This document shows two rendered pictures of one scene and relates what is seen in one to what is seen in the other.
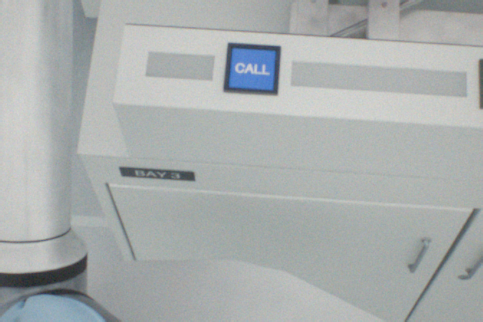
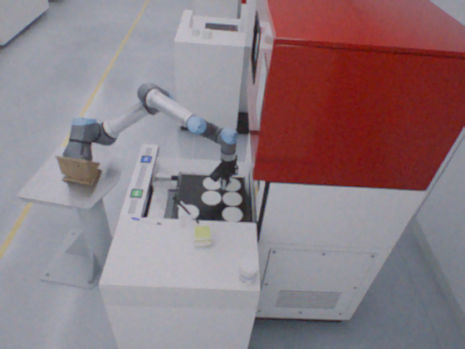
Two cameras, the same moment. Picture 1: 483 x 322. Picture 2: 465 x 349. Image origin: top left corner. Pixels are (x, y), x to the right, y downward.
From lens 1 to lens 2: 1.74 m
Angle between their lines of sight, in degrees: 49
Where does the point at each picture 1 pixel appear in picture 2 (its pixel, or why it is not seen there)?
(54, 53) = (130, 114)
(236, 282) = (115, 176)
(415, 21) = (164, 194)
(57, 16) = (135, 111)
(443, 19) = (164, 199)
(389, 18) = (162, 186)
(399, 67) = (144, 179)
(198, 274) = (117, 171)
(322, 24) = (162, 176)
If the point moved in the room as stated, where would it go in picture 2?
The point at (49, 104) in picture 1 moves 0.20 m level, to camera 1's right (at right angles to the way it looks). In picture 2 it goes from (124, 116) to (119, 139)
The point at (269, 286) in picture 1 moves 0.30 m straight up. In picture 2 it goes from (113, 180) to (105, 137)
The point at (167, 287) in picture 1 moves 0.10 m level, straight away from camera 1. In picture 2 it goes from (115, 168) to (134, 164)
